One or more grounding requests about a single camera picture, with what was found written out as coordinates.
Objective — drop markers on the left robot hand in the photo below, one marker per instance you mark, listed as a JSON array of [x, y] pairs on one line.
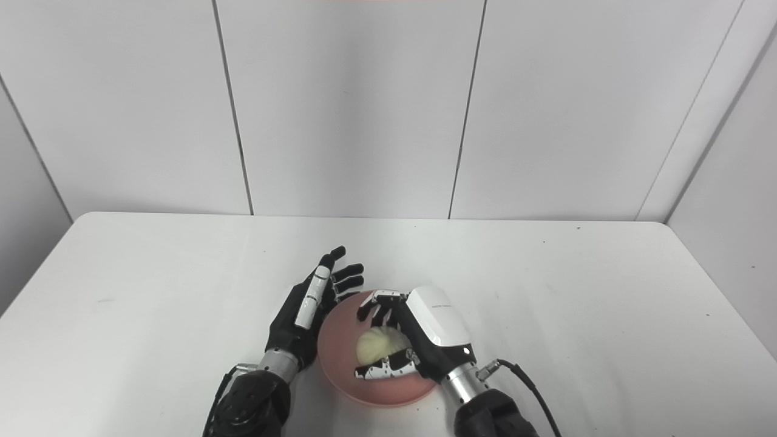
[[306, 318]]

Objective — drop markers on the cream steamed bun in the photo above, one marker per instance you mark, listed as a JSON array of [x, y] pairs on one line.
[[380, 346]]

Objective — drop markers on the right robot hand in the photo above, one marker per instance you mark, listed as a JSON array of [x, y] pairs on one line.
[[428, 331]]

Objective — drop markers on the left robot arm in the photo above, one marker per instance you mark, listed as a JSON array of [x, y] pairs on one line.
[[258, 397]]

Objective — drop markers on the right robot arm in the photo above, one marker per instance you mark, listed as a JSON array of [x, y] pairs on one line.
[[485, 406]]

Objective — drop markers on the pink round plate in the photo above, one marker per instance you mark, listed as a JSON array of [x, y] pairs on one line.
[[373, 382]]

